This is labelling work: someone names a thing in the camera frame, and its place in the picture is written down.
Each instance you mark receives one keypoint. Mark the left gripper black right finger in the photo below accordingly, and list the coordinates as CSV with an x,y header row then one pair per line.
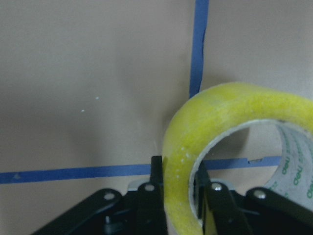
x,y
216,207

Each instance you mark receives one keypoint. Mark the yellow clear tape roll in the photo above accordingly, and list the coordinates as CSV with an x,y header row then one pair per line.
x,y
217,112

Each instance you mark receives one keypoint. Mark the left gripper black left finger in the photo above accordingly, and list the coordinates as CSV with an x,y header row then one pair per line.
x,y
150,214

